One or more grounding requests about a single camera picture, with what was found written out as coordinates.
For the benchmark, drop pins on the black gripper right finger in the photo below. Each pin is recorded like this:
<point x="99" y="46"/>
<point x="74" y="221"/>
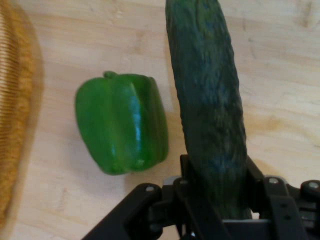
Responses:
<point x="287" y="212"/>

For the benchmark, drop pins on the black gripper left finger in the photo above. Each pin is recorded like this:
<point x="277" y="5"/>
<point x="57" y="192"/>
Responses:
<point x="140" y="212"/>

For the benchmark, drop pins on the dark green cucumber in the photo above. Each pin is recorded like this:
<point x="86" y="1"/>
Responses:
<point x="207" y="100"/>

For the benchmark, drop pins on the green bell pepper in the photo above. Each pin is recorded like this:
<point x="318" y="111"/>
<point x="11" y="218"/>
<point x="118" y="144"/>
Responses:
<point x="117" y="122"/>

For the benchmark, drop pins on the wooden cutting board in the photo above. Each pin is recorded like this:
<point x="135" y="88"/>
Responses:
<point x="280" y="87"/>

